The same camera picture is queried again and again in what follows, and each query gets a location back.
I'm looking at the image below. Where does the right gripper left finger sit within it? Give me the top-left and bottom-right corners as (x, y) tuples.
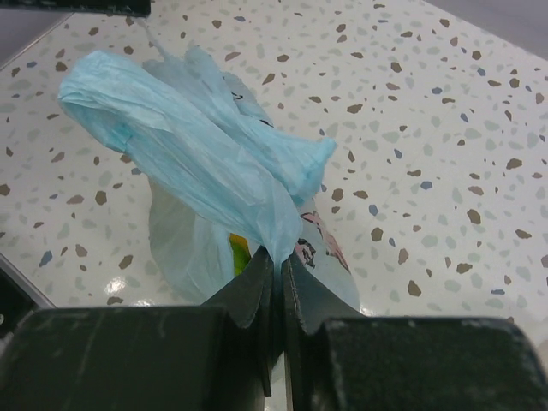
(1, 248), (274, 410)

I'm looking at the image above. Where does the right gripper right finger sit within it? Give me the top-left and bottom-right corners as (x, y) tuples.
(282, 256), (547, 410)

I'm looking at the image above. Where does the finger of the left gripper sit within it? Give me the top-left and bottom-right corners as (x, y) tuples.
(38, 0), (153, 18)

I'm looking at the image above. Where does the blue printed plastic bag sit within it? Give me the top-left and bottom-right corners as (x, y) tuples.
(58, 46), (360, 307)

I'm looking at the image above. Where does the aluminium frame rail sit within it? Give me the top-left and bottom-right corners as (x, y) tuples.
(1, 255), (54, 338)

